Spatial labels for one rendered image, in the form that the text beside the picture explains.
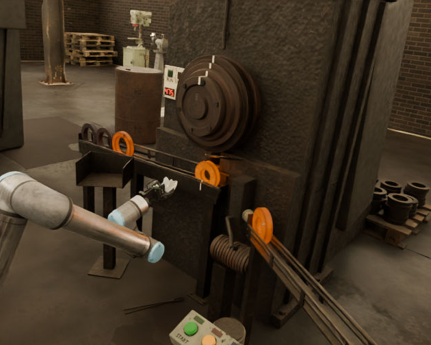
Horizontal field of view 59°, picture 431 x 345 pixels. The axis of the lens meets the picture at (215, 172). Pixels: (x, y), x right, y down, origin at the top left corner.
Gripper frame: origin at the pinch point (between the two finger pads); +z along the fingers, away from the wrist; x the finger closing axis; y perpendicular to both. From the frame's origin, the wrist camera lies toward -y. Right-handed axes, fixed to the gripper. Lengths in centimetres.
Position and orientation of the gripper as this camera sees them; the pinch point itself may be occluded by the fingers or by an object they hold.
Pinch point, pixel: (174, 183)
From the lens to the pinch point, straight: 185.1
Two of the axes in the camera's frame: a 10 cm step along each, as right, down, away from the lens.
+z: 6.4, -4.9, 5.9
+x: -7.6, -3.1, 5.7
